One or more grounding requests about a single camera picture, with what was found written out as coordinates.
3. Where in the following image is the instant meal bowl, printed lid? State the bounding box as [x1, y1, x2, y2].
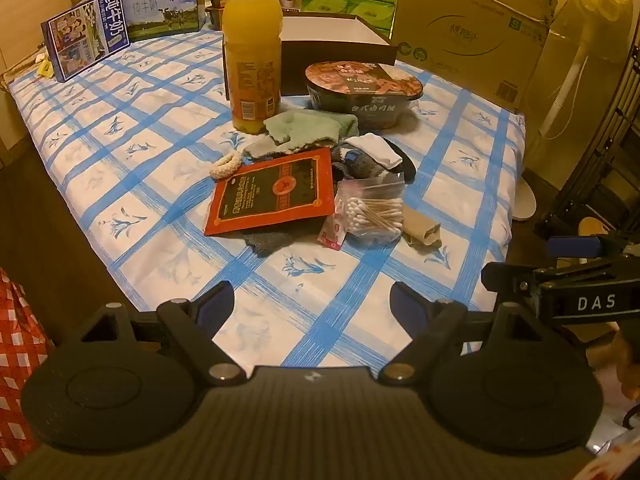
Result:
[305, 60, 425, 130]

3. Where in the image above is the white sock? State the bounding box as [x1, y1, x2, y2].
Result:
[345, 132, 404, 169]

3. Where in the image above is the red black packet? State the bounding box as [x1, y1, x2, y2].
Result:
[204, 147, 337, 237]

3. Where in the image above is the blue checked tablecloth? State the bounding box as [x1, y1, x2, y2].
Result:
[7, 30, 529, 368]

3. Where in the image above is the beige hair scrunchie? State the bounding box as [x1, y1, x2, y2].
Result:
[209, 154, 244, 181]

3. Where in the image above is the black round pad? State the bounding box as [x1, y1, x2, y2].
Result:
[387, 139, 417, 184]

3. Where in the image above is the white standing fan, plastic cover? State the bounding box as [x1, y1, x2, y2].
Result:
[512, 0, 640, 222]

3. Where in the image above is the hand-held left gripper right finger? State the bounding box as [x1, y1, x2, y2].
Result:
[377, 281, 551, 387]

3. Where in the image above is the black metal rack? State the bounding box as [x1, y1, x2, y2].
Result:
[534, 45, 640, 241]

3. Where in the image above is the grey blue patterned sock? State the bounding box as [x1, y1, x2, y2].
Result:
[331, 142, 401, 182]

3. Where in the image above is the light green fluffy sock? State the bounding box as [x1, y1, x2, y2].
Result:
[243, 111, 360, 158]

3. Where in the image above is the blue milk carton box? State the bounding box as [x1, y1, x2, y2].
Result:
[41, 0, 132, 84]

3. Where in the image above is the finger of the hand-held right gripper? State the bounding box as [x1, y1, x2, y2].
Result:
[481, 261, 539, 310]
[546, 234, 623, 262]

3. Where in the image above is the red white patterned bag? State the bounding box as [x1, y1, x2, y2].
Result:
[0, 267, 54, 467]

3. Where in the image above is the milk box with cow picture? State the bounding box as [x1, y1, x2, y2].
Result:
[122, 0, 206, 43]

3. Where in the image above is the large brown cardboard box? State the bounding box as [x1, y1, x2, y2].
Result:
[390, 0, 563, 112]

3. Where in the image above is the clear bag of cotton swabs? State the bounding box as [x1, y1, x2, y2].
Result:
[333, 172, 406, 242]

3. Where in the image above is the pink white sachet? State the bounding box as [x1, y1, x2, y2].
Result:
[318, 212, 347, 250]

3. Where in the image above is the orange juice bottle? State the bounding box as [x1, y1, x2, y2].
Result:
[221, 0, 284, 135]

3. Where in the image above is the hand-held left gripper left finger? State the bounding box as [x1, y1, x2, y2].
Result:
[80, 280, 246, 387]

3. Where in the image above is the beige stocking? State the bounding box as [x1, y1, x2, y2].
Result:
[402, 206, 442, 249]

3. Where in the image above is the grey fluffy sock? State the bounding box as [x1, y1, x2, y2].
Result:
[243, 227, 331, 259]

